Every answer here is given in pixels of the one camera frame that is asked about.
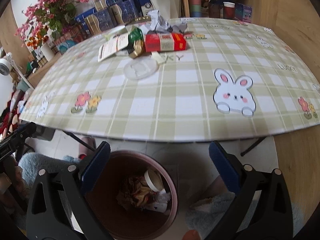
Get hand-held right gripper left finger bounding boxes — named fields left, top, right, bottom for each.
left=26, top=141, right=116, bottom=240

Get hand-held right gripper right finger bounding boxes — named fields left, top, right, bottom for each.
left=209, top=141, right=293, bottom=240

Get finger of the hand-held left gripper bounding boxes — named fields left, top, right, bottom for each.
left=10, top=122, right=37, bottom=144

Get brown round trash bin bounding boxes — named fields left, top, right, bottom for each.
left=84, top=150, right=179, bottom=240

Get red patterned snack bag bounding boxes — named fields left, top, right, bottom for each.
left=119, top=176, right=160, bottom=207

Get cream paper cup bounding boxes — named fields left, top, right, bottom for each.
left=144, top=169, right=165, bottom=192

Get clear plastic lid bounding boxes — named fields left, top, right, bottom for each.
left=124, top=56, right=159, bottom=81

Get white printed paper leaflet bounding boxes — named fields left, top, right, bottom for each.
left=97, top=34, right=131, bottom=63

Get cream plastic piece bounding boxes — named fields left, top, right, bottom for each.
left=151, top=51, right=167, bottom=64

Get green and gold wrapper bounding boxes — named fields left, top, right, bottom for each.
left=128, top=26, right=146, bottom=59

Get red cardboard box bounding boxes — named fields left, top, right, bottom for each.
left=145, top=32, right=187, bottom=53

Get white paper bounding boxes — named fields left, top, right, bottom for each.
left=146, top=9, right=173, bottom=34

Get person's left hand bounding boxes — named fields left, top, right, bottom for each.
left=11, top=160, right=25, bottom=199

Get red patchwork cloth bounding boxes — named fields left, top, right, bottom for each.
left=0, top=90, right=33, bottom=131

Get black folding table leg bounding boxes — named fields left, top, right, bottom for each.
left=240, top=136, right=267, bottom=157

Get fluffy light blue clothing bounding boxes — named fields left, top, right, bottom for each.
left=19, top=152, right=83, bottom=180

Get low wooden cabinet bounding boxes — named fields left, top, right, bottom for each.
left=25, top=51, right=64, bottom=88

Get row of small bottles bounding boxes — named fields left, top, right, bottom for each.
left=31, top=50, right=47, bottom=66

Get white flower vase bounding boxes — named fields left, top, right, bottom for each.
left=41, top=42, right=55, bottom=61

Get green checked rabbit tablecloth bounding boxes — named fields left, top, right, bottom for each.
left=19, top=17, right=320, bottom=143

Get orange artificial flowers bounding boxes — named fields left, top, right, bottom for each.
left=26, top=30, right=50, bottom=50

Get teal round tins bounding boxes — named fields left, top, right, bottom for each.
left=56, top=40, right=76, bottom=55

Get pink blossom plant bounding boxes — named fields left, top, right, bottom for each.
left=15, top=0, right=90, bottom=43

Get stack of blue gift boxes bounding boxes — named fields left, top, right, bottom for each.
left=54, top=0, right=151, bottom=46

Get blue printed box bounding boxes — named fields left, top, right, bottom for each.
left=235, top=4, right=253, bottom=23

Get red paper cup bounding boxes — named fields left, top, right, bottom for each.
left=223, top=2, right=236, bottom=19

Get dark brown cup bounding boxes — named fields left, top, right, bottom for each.
left=209, top=4, right=223, bottom=18

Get white square flower pot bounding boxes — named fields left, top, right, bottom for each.
left=147, top=0, right=181, bottom=20

